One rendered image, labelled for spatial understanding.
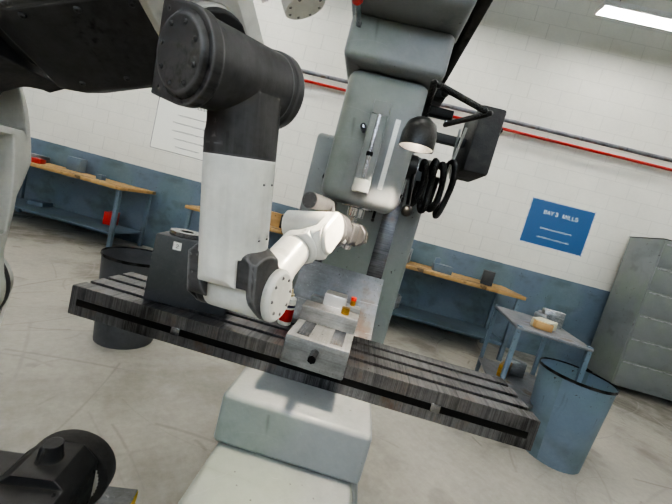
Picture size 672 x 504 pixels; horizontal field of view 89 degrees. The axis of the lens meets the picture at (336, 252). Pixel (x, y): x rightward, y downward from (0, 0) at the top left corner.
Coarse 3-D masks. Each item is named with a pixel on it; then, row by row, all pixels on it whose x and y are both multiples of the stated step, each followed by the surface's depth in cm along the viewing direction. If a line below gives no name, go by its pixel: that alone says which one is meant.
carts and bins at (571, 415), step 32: (128, 256) 258; (512, 320) 262; (544, 320) 261; (480, 352) 326; (512, 352) 246; (512, 384) 275; (544, 384) 237; (576, 384) 220; (608, 384) 239; (544, 416) 233; (576, 416) 221; (544, 448) 232; (576, 448) 224
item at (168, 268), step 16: (160, 240) 91; (176, 240) 91; (192, 240) 93; (160, 256) 91; (176, 256) 92; (160, 272) 92; (176, 272) 92; (160, 288) 92; (176, 288) 93; (176, 304) 93; (192, 304) 94; (208, 304) 94
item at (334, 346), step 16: (304, 320) 88; (288, 336) 77; (304, 336) 78; (320, 336) 80; (336, 336) 83; (352, 336) 86; (288, 352) 77; (304, 352) 77; (320, 352) 76; (336, 352) 76; (304, 368) 77; (320, 368) 77; (336, 368) 76
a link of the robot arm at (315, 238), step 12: (324, 216) 68; (336, 216) 69; (312, 228) 64; (324, 228) 64; (336, 228) 69; (300, 240) 62; (312, 240) 63; (324, 240) 64; (336, 240) 69; (312, 252) 64; (324, 252) 65
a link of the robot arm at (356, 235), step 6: (342, 216) 79; (348, 222) 80; (348, 228) 79; (354, 228) 83; (360, 228) 87; (348, 234) 80; (354, 234) 84; (360, 234) 87; (366, 234) 87; (342, 240) 78; (348, 240) 82; (354, 240) 85; (360, 240) 87; (366, 240) 88; (336, 246) 80
